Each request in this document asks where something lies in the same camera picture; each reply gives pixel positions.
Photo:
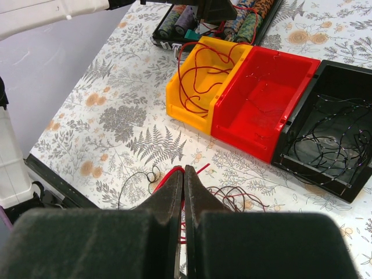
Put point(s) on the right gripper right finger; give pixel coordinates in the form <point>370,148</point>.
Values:
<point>226,244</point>

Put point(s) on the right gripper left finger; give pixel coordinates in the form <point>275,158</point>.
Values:
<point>143,242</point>

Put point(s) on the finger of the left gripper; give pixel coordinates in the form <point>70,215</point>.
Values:
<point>216,10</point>

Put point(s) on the black poker chip case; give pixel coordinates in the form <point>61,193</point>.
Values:
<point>180,25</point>

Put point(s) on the yellow plastic bin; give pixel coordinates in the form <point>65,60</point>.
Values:
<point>202,79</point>

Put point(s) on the red plastic bin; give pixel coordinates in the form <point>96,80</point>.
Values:
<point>256,104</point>

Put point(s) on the floral table mat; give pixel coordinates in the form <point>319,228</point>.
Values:
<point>113,127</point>

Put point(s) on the black plastic bin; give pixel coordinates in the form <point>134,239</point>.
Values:
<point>326,140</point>

